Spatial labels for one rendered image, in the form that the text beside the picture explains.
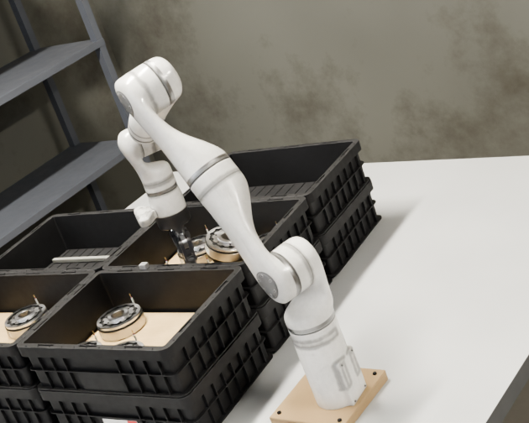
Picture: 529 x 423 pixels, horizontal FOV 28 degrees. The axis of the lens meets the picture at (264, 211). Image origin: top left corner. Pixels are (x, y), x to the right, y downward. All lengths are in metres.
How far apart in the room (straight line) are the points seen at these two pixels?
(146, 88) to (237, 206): 0.27
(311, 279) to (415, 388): 0.31
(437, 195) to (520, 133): 1.42
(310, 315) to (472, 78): 2.33
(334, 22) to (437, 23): 0.45
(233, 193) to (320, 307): 0.26
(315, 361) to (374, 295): 0.46
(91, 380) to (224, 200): 0.50
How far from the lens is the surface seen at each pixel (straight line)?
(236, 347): 2.12
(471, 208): 2.62
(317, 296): 1.90
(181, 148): 1.88
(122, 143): 2.23
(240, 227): 1.85
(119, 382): 2.08
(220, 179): 1.86
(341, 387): 1.97
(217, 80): 4.75
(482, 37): 4.02
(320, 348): 1.92
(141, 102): 1.91
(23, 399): 2.33
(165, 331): 2.24
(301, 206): 2.34
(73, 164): 4.40
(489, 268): 2.34
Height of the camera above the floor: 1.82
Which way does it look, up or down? 22 degrees down
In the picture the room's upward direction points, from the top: 19 degrees counter-clockwise
